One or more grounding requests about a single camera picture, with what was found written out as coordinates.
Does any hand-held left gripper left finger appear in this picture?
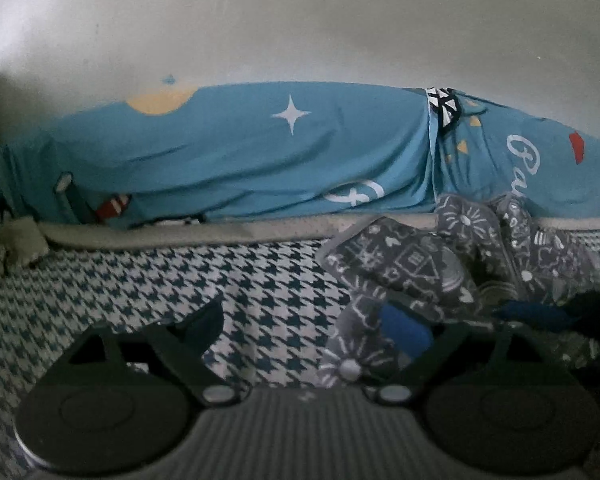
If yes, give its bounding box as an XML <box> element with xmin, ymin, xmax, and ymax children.
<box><xmin>66</xmin><ymin>301</ymin><xmax>242</xmax><ymax>407</ymax></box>

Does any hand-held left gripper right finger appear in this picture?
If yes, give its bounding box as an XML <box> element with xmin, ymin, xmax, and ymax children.
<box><xmin>374</xmin><ymin>304</ymin><xmax>576</xmax><ymax>407</ymax></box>

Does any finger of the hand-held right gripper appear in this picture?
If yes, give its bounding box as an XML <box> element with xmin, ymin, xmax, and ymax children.
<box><xmin>494</xmin><ymin>290</ymin><xmax>600</xmax><ymax>338</ymax></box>

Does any grey patterned fleece jacket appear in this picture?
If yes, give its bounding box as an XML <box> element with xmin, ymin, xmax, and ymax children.
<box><xmin>316</xmin><ymin>192</ymin><xmax>600</xmax><ymax>391</ymax></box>

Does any olive green cloth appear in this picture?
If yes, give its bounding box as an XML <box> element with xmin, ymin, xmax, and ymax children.
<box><xmin>0</xmin><ymin>217</ymin><xmax>48</xmax><ymax>301</ymax></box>

